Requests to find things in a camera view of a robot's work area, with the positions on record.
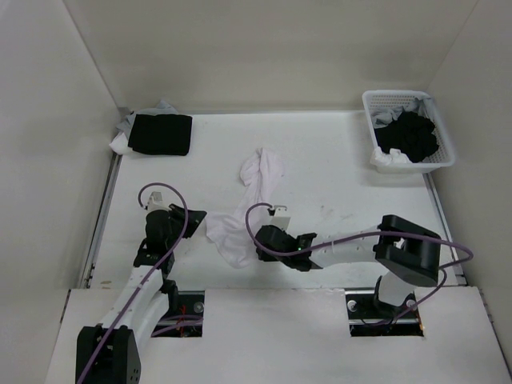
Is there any white perforated plastic basket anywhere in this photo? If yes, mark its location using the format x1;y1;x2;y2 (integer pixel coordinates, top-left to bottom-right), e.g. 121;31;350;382
362;90;455;173

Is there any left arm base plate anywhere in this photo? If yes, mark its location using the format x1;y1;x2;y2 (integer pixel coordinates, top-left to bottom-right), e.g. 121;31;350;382
152;291;205;338

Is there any crumpled black tank top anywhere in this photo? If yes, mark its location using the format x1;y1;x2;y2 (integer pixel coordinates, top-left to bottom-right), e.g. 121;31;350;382
374;112;439;163

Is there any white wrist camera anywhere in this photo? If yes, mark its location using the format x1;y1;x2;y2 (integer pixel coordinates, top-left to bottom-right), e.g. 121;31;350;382
267;205;291;231
144;191;169;213

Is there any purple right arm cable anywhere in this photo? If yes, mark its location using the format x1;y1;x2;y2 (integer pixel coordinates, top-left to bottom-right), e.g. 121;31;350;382
244;202;475;327

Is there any crumpled white tank top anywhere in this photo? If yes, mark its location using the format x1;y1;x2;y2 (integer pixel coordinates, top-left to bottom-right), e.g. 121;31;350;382
370;146;412;166

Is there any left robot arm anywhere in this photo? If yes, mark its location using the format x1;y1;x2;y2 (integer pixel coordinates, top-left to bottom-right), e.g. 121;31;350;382
75;203;206;383

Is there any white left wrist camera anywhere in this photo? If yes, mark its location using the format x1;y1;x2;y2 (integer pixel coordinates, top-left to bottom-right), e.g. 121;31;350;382
144;191;169;213

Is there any light pink tank top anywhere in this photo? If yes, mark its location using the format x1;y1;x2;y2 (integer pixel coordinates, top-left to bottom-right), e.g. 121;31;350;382
206;148;285;269

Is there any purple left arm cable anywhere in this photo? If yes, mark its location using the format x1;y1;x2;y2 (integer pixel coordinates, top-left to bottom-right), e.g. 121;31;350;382
74;182;205;384

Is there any folded black tank top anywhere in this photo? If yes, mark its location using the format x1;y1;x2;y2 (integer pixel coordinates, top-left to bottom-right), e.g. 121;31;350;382
128;114;193;156

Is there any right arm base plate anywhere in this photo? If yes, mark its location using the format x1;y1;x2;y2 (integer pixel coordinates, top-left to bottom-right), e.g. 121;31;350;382
345;290;424;337

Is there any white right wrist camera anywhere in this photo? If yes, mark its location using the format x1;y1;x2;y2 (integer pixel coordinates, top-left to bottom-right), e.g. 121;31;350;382
267;205;291;231

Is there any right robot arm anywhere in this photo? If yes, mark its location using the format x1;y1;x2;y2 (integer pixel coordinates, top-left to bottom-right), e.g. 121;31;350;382
254;214;441;317

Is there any crumpled grey tank top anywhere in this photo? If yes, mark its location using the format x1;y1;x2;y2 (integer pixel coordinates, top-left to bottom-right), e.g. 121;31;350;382
370;97;434;129

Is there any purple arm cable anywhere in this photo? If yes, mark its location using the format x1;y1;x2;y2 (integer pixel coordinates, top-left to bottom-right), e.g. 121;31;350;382
74;182;205;384
244;202;475;327

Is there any left aluminium table rail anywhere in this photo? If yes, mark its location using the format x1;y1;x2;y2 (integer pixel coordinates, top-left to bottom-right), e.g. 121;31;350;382
77;153;122;289

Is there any folded grey tank top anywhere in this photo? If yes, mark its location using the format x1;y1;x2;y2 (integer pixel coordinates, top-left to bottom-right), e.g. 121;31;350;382
116;100;179;138

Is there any folded white tank top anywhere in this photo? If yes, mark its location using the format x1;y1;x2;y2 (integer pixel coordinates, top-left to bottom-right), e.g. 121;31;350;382
109;131;133;156

